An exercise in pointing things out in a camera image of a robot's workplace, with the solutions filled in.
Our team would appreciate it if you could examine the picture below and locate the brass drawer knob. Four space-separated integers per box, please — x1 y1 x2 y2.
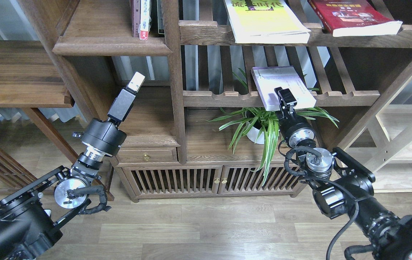
143 153 150 161

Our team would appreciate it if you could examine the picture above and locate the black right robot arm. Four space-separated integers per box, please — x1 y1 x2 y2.
275 87 412 260

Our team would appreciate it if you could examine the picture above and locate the green spider plant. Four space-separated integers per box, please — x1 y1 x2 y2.
206 67 339 186

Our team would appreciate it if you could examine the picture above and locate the red cover book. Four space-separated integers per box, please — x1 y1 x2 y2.
308 0 402 37

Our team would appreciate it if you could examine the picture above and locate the dark wooden bookshelf cabinet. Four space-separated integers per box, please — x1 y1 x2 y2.
18 0 412 202

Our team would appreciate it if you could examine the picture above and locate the yellow green cover book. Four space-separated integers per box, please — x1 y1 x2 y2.
224 0 310 44

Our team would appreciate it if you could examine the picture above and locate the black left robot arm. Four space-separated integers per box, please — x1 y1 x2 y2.
0 72 145 260

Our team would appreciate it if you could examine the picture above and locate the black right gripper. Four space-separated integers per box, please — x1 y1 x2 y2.
274 87 316 148

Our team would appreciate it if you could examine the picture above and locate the white plant pot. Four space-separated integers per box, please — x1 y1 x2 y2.
245 122 280 144

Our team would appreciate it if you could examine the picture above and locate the dark upright book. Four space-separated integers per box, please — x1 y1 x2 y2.
155 0 165 35

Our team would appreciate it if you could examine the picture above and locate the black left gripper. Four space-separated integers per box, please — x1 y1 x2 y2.
73 72 146 157

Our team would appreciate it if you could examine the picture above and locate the white lavender cover book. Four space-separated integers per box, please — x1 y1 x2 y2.
251 66 316 111

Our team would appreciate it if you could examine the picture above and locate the red white spine book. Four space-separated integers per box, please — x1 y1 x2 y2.
139 0 151 40

